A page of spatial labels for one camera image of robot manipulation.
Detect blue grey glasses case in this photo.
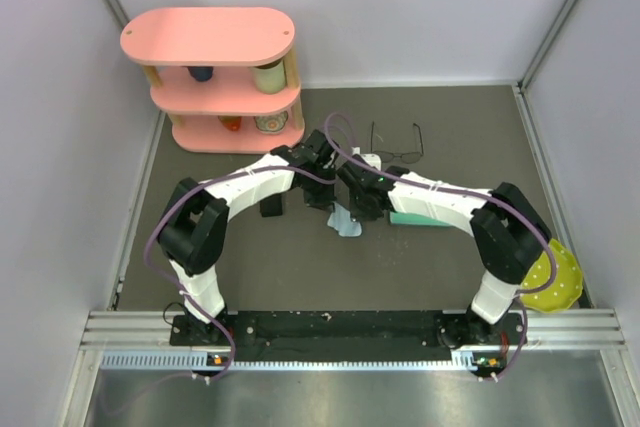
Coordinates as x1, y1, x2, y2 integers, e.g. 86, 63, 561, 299
389, 212, 449, 228

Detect black glasses case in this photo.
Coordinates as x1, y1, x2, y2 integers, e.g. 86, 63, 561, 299
259, 194, 284, 218

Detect thin black wire eyeglasses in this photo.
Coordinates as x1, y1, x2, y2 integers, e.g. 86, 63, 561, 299
370, 122, 425, 164

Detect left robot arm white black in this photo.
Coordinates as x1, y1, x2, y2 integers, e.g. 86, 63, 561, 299
144, 130, 337, 344

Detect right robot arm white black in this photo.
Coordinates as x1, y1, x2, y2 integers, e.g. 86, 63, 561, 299
337, 157, 551, 348

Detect patterned ceramic bowl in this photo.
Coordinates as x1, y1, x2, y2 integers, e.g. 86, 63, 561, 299
254, 111, 289, 135

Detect orange red small cup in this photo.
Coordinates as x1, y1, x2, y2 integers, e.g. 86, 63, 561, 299
218, 116, 243, 132

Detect cream cylindrical jar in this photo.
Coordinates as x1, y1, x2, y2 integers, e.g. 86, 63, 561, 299
251, 60, 287, 95

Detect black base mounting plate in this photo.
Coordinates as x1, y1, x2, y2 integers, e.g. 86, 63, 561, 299
169, 309, 526, 364

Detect pink three-tier wooden shelf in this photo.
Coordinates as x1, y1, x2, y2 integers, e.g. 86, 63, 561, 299
120, 7, 305, 154

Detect dark blue cup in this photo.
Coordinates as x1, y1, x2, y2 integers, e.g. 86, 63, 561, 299
187, 66, 214, 82

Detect yellow green dotted plate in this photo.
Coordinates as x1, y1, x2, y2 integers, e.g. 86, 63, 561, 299
520, 238, 583, 314

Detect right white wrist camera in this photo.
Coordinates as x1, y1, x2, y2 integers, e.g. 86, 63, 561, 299
351, 147, 382, 170

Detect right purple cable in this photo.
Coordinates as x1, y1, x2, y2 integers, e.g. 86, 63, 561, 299
323, 112, 560, 382

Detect purple cable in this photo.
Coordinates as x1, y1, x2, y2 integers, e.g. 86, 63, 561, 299
143, 141, 341, 387
323, 112, 560, 382

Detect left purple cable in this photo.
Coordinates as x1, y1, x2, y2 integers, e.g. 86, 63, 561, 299
143, 141, 341, 387

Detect aluminium rail with cable duct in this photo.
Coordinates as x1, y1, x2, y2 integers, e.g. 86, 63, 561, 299
80, 309, 626, 375

